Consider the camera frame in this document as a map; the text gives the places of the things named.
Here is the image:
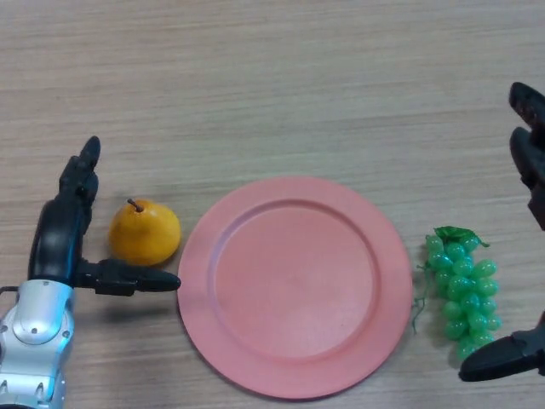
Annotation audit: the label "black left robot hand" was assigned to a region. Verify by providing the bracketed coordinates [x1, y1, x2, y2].
[27, 135, 182, 297]

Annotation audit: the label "pink round plate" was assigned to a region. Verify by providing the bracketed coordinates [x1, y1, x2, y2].
[176, 176, 414, 400]

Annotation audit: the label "yellow pear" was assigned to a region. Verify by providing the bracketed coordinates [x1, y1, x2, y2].
[108, 198, 182, 268]

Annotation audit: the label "green grape bunch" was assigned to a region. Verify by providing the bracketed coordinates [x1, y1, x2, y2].
[410, 225, 502, 361]

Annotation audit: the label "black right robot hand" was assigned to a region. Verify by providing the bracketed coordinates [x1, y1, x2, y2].
[458, 82, 545, 383]

